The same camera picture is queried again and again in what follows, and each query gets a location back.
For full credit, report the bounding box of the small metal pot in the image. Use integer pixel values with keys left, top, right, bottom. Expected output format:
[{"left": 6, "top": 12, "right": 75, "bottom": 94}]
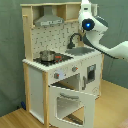
[{"left": 40, "top": 50, "right": 55, "bottom": 61}]

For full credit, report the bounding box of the white oven door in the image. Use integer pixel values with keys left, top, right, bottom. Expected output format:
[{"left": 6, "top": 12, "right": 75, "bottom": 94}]
[{"left": 49, "top": 86, "right": 95, "bottom": 128}]

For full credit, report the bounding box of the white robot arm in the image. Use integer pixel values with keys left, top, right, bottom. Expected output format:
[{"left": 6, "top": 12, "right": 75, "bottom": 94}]
[{"left": 78, "top": 0, "right": 128, "bottom": 61}]

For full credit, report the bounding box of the wooden toy kitchen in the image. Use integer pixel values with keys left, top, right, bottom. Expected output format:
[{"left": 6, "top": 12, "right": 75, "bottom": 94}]
[{"left": 22, "top": 2, "right": 103, "bottom": 128}]

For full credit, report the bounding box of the black toy stovetop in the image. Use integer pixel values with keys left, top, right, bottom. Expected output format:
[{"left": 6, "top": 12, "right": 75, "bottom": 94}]
[{"left": 34, "top": 53, "right": 71, "bottom": 66}]

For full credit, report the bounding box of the red right oven knob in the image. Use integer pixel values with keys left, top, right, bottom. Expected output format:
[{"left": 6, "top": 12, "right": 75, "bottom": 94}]
[{"left": 71, "top": 66, "right": 79, "bottom": 73}]

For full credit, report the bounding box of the red oven knob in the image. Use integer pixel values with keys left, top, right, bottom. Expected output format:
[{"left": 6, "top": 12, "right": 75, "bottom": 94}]
[
  {"left": 54, "top": 73, "right": 59, "bottom": 79},
  {"left": 71, "top": 66, "right": 79, "bottom": 73}
]

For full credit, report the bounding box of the red left oven knob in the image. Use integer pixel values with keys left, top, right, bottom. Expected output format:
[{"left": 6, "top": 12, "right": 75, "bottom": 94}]
[{"left": 54, "top": 73, "right": 59, "bottom": 79}]

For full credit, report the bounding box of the grey toy sink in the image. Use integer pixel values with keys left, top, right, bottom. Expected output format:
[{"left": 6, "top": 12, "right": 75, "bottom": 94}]
[{"left": 66, "top": 47, "right": 94, "bottom": 56}]

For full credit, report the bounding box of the black toy faucet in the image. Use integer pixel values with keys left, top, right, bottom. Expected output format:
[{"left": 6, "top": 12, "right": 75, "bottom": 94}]
[{"left": 67, "top": 33, "right": 82, "bottom": 49}]

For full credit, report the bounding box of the grey toy dishwasher door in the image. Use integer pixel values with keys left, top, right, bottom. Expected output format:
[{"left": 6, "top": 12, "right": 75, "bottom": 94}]
[{"left": 87, "top": 65, "right": 96, "bottom": 83}]

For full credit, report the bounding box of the grey range hood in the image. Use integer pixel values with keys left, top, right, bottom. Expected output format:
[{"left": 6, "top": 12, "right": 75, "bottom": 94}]
[{"left": 35, "top": 6, "right": 64, "bottom": 27}]

